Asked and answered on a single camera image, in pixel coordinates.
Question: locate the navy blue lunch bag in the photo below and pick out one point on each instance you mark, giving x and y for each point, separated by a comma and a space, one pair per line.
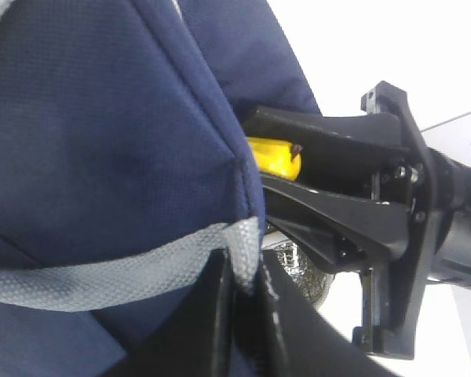
119, 122

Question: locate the yellow pear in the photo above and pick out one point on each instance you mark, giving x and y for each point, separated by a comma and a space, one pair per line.
276, 157

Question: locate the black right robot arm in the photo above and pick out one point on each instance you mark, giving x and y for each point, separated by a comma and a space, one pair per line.
373, 198

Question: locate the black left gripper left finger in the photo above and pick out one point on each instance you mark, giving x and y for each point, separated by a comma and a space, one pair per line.
196, 339

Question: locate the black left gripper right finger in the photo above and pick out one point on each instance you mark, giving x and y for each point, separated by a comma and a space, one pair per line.
295, 339

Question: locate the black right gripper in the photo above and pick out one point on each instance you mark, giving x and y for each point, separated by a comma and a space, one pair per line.
346, 233

